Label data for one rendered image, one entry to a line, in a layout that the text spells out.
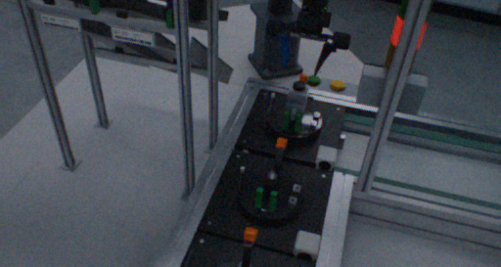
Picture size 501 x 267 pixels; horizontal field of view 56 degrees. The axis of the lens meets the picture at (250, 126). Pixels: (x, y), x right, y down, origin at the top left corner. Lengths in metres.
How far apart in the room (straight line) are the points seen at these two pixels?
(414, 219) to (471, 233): 0.12
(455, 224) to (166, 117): 0.80
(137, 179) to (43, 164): 0.25
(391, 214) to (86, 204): 0.70
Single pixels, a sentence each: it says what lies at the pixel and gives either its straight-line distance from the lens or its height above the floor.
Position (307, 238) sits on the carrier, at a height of 0.99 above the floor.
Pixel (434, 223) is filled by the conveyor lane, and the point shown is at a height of 0.92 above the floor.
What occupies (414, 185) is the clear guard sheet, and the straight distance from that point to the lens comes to 1.06.
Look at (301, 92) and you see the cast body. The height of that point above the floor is 1.09.
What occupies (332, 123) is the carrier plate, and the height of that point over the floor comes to 0.97.
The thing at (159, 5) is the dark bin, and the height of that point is 1.33.
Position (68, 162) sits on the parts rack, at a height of 0.88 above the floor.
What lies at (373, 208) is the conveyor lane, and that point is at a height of 0.92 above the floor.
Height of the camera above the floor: 1.73
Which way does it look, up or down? 41 degrees down
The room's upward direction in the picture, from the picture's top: 4 degrees clockwise
